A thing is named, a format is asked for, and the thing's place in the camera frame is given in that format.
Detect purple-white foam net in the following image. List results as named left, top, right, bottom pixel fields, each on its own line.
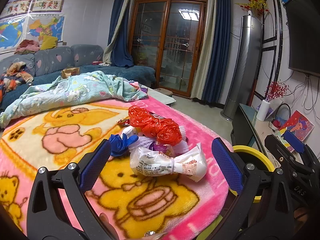
left=128, top=126, right=189, bottom=158

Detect light blue printed quilt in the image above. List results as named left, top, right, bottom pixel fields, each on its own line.
left=1, top=71, right=148, bottom=128

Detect china map poster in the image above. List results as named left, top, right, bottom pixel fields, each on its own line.
left=25, top=14, right=66, bottom=43

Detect framed calligraphy picture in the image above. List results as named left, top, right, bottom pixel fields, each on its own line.
left=30, top=0, right=65, bottom=12

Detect white coffee table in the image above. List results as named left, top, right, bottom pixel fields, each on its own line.
left=148, top=88, right=176, bottom=106

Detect blue fabric sofa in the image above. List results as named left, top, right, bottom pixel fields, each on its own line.
left=1, top=44, right=156, bottom=86

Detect red candy tube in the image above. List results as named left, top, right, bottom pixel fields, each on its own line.
left=117, top=118, right=130, bottom=127

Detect world map poster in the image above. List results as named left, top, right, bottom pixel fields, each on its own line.
left=0, top=17, right=25, bottom=53

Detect yellow cushion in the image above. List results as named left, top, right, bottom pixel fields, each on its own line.
left=40, top=35, right=58, bottom=50

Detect yellow rimmed black trash bin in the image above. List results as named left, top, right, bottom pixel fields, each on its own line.
left=228, top=144, right=275, bottom=203

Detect blue curtain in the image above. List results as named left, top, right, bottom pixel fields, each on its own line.
left=191, top=0, right=232, bottom=105
left=103, top=0, right=133, bottom=67

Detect pile of clothes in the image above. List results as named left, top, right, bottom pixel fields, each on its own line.
left=1, top=61, right=34, bottom=101

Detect tv cabinet counter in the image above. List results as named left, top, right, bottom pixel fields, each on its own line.
left=231, top=104, right=280, bottom=168

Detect wooden glass sliding door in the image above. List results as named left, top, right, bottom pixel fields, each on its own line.
left=128, top=0, right=207, bottom=97

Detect red plastic bag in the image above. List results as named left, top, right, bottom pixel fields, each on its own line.
left=128, top=106, right=182, bottom=146

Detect black wall television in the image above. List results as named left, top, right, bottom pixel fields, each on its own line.
left=285, top=0, right=319, bottom=76

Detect right blue curtain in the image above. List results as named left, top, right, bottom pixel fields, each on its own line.
left=191, top=0, right=232, bottom=105

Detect yellow artificial flowers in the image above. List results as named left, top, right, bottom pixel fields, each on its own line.
left=236, top=0, right=269, bottom=17

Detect white foam fruit net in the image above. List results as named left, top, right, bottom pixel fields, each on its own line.
left=121, top=126, right=140, bottom=142

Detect red berry branches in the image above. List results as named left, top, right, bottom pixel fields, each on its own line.
left=265, top=81, right=289, bottom=102

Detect blue rubber glove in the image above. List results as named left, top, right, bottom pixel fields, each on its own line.
left=108, top=134, right=139, bottom=157

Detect white printed plastic bag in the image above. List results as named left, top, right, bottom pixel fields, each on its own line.
left=130, top=143, right=208, bottom=182

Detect left blue curtain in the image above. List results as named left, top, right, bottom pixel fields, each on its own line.
left=103, top=0, right=133, bottom=67

